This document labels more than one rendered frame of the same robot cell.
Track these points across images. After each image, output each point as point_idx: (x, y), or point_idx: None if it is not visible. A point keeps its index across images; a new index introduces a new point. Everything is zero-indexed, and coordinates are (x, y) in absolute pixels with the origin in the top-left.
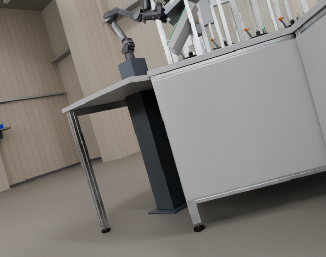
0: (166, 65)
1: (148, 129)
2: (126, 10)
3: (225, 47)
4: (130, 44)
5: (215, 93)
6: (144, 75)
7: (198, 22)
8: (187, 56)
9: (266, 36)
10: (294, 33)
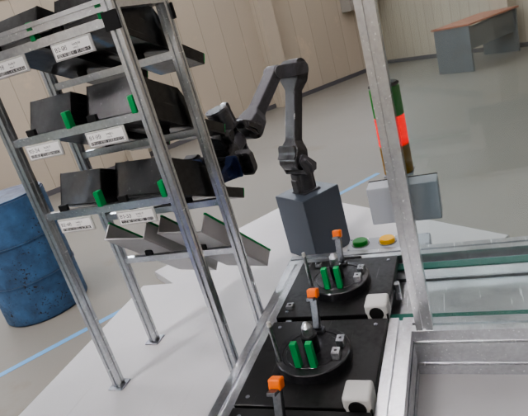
0: (126, 303)
1: None
2: (261, 88)
3: (64, 367)
4: (282, 163)
5: None
6: (168, 281)
7: (385, 174)
8: (314, 272)
9: None
10: None
